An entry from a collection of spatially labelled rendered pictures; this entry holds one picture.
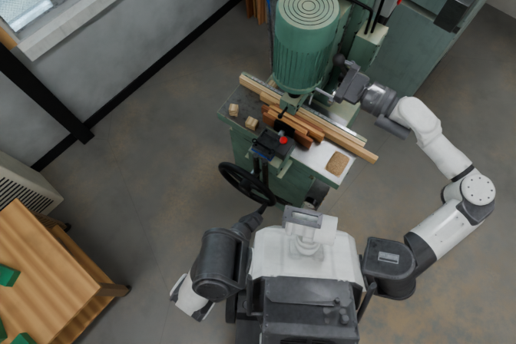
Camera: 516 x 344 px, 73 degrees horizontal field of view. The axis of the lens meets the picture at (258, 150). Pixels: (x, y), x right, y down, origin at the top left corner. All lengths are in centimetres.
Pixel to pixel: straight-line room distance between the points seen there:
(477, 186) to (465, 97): 204
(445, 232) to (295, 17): 66
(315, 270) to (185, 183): 163
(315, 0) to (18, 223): 170
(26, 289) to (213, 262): 127
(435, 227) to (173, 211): 172
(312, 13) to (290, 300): 72
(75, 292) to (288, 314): 125
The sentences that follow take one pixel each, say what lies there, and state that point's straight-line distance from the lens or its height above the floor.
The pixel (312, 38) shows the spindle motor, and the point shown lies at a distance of 99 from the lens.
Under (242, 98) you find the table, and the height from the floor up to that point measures 90.
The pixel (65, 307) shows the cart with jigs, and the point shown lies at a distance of 190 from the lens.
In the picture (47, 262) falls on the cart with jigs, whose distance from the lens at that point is 197.
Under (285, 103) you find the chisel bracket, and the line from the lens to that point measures 136.
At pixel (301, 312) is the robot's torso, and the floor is 140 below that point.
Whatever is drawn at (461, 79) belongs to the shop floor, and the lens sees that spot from 309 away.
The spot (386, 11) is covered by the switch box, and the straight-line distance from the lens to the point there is 130.
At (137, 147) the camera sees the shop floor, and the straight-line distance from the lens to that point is 257.
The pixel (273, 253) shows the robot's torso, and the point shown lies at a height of 135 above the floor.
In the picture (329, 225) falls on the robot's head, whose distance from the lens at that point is 81.
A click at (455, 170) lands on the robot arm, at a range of 104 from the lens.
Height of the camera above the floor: 222
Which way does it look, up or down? 67 degrees down
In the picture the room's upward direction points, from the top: 1 degrees counter-clockwise
